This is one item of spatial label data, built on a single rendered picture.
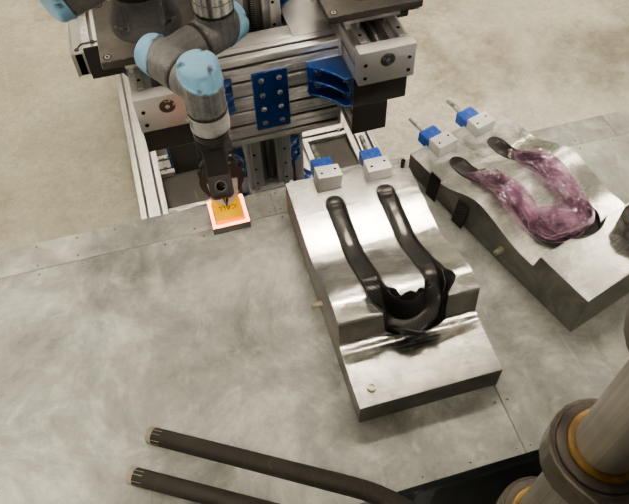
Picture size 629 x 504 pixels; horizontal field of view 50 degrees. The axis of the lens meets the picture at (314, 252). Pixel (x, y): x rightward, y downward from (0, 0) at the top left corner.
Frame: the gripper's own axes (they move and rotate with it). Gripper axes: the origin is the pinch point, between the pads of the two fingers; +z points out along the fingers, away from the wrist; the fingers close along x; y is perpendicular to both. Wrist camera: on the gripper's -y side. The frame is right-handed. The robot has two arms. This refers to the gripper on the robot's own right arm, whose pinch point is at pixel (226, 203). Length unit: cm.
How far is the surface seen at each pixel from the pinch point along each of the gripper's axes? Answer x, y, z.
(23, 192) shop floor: 70, 101, 84
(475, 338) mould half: -36, -45, -1
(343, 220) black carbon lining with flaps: -21.3, -14.1, -3.5
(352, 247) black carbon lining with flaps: -21.1, -20.7, -3.2
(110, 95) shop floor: 33, 147, 84
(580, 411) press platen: -27, -75, -44
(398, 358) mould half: -22.0, -44.8, -1.4
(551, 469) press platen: -22, -79, -42
